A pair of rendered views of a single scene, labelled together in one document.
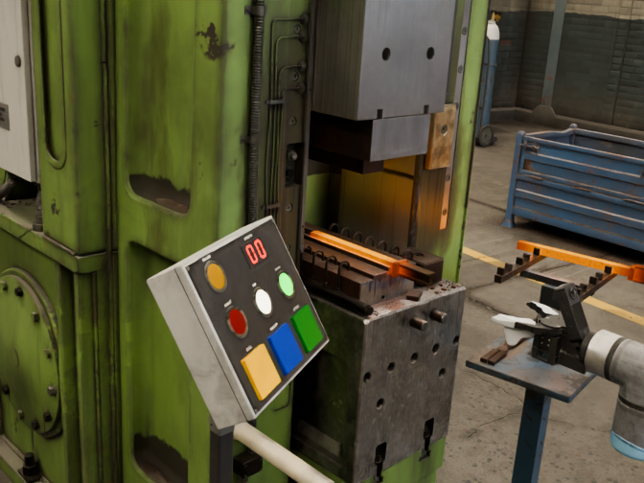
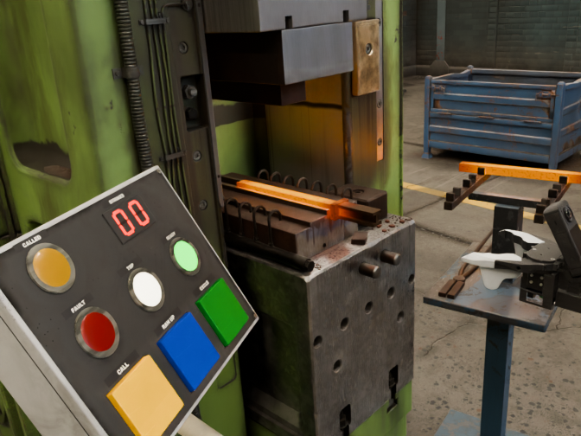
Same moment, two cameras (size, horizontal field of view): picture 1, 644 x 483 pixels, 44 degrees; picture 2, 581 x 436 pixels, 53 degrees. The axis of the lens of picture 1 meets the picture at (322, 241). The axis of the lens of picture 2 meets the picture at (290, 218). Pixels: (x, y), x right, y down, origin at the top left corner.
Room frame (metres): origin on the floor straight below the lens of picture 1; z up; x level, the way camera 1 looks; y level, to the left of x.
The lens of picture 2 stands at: (0.67, -0.08, 1.41)
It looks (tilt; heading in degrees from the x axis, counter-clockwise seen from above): 21 degrees down; 359
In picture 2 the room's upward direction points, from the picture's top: 4 degrees counter-clockwise
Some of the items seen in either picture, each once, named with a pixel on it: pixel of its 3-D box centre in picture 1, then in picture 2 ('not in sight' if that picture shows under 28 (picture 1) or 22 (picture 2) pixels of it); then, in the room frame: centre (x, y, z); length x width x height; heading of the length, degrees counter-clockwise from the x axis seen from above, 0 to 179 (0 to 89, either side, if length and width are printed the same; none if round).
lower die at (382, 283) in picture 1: (329, 259); (259, 209); (1.95, -0.02, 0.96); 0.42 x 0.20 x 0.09; 44
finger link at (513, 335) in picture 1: (512, 332); (490, 272); (1.51, -0.41, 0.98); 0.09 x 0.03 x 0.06; 77
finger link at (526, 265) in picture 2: (536, 326); (522, 262); (1.49, -0.45, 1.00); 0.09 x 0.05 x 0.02; 77
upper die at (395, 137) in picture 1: (337, 123); (245, 50); (1.95, -0.02, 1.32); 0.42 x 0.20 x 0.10; 44
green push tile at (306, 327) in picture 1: (305, 329); (220, 311); (1.39, 0.02, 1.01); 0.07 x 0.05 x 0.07; 159
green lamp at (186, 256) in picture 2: (286, 284); (185, 256); (1.41, 0.06, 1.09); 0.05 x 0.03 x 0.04; 134
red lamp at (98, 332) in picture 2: (237, 321); (97, 331); (1.22, 0.13, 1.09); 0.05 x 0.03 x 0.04; 134
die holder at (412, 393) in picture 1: (334, 345); (281, 299); (1.99, -0.05, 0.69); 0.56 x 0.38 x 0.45; 44
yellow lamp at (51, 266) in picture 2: (216, 276); (51, 267); (1.24, 0.17, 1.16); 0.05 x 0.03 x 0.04; 134
